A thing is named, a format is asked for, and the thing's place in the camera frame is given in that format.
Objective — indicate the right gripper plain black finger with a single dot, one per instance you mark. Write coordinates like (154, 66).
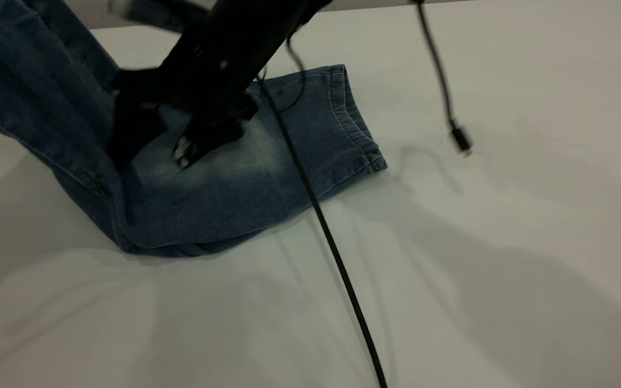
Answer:
(135, 118)

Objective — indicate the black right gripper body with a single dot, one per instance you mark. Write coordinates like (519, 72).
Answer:
(224, 64)

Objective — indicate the right gripper worn-tip finger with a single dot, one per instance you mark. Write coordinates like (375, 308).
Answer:
(213, 137)

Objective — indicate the blue denim shorts with print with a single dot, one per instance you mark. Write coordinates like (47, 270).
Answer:
(224, 194)

